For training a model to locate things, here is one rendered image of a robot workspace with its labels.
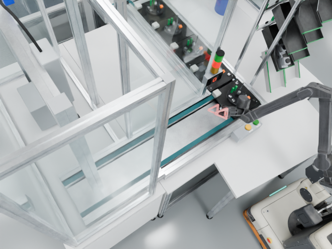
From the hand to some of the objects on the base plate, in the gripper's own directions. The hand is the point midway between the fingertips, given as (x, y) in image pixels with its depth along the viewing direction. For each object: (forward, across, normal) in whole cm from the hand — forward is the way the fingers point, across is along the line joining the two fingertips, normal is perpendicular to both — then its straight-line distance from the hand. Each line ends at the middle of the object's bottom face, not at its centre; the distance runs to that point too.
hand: (212, 111), depth 171 cm
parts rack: (-56, +48, +20) cm, 76 cm away
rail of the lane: (-12, +16, -24) cm, 31 cm away
